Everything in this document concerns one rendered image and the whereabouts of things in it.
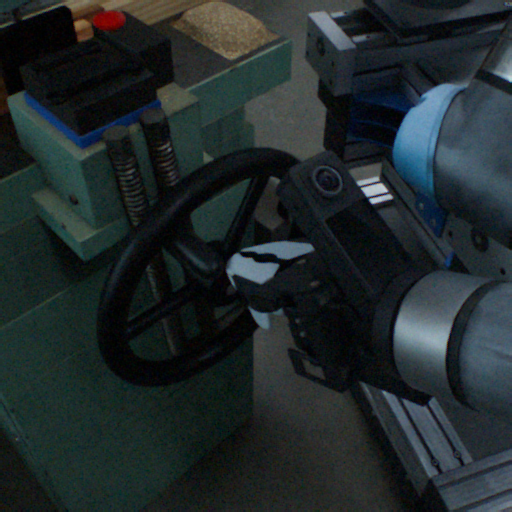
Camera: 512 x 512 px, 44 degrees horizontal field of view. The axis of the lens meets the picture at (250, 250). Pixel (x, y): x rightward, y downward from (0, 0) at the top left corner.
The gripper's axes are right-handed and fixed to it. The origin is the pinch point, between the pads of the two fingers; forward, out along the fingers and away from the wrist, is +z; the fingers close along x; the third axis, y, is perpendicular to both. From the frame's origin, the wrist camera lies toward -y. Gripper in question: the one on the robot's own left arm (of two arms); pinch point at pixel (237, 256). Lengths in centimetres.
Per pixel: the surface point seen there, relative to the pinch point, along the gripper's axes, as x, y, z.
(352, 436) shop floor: 39, 74, 51
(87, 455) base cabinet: -12, 38, 49
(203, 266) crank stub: -3.5, -1.0, -0.4
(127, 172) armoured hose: -2.4, -8.6, 9.9
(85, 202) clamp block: -6.1, -7.1, 13.2
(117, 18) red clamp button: 4.2, -21.5, 13.5
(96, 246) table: -6.4, -2.3, 15.1
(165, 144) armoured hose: 2.1, -9.5, 9.4
